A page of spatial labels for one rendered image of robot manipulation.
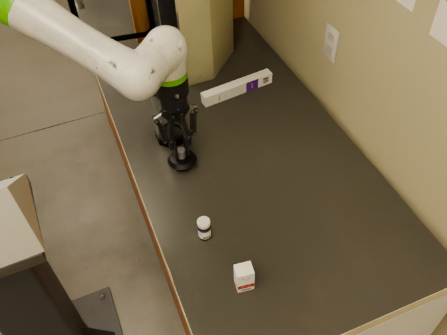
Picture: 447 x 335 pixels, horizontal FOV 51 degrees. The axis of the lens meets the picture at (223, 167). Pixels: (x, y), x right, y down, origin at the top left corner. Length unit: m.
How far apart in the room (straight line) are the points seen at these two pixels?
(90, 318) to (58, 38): 1.47
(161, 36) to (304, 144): 0.63
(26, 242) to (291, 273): 0.70
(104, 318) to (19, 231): 1.07
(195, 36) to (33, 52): 2.48
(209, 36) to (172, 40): 0.55
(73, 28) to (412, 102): 0.87
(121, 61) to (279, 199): 0.61
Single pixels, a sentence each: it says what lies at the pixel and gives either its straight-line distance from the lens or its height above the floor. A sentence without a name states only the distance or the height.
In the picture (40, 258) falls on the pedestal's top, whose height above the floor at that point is 0.92.
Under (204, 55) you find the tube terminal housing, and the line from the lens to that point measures 1.72.
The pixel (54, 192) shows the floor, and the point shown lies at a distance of 2.82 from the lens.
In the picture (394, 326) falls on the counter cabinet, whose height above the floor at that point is 0.83.
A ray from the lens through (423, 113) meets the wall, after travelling 1.31.
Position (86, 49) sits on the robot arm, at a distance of 1.11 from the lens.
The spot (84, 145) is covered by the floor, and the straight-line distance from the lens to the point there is 3.02.
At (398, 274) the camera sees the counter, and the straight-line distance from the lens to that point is 1.30.
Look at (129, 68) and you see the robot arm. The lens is 1.07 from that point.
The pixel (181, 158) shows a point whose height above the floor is 0.98.
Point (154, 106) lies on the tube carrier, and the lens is 1.44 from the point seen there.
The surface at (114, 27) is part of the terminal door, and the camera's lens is 1.95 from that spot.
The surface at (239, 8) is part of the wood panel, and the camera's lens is 2.15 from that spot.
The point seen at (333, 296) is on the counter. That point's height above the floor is 0.94.
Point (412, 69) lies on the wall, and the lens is 1.31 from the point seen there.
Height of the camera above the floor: 2.01
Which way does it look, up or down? 48 degrees down
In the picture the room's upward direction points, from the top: 3 degrees counter-clockwise
